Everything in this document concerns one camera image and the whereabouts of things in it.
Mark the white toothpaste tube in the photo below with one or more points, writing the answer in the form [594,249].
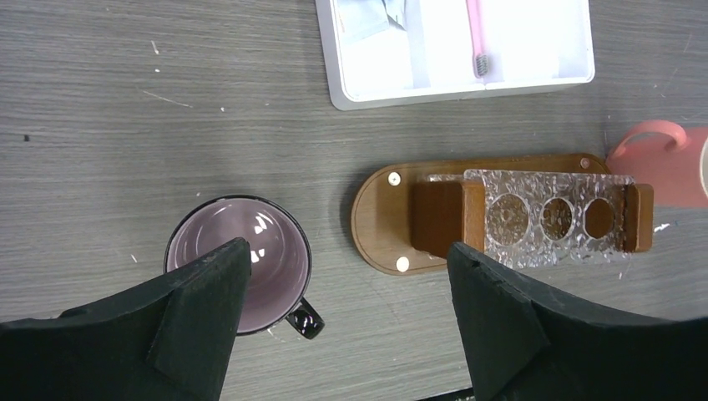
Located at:
[360,19]

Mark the oval wooden tray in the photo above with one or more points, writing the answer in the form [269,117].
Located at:
[380,226]

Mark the clear glass holder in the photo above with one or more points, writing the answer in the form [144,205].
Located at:
[534,219]

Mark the purple mug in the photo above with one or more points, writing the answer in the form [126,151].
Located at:
[280,256]

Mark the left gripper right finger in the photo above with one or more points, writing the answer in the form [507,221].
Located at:
[526,340]

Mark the pink mug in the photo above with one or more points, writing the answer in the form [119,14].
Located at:
[670,158]

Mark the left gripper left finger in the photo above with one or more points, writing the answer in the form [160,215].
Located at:
[169,338]

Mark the brown wooden block back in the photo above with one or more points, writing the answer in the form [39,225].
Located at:
[638,220]

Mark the pink toothbrush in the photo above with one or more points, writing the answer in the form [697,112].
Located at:
[480,58]

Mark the white plastic tray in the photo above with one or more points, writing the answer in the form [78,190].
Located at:
[532,47]

